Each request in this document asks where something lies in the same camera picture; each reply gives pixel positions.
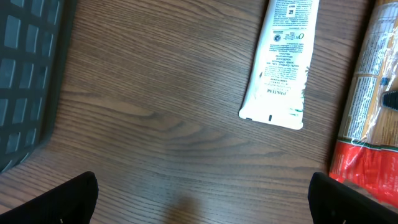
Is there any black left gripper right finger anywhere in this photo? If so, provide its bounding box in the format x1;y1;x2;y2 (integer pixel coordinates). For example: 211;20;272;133
308;172;397;224

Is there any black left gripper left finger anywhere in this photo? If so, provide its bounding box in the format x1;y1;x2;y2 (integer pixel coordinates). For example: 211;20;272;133
1;171;98;224

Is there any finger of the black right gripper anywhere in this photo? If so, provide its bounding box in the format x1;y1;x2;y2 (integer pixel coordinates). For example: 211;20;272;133
381;91;398;111

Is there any orange biscuit roll pack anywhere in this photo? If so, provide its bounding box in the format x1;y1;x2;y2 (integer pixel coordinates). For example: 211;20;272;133
329;0;397;207

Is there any white tube with gold cap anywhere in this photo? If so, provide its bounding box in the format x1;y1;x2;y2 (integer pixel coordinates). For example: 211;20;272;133
239;0;320;130

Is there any grey plastic mesh basket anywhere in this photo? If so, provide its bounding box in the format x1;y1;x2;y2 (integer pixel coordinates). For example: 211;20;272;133
1;0;78;172

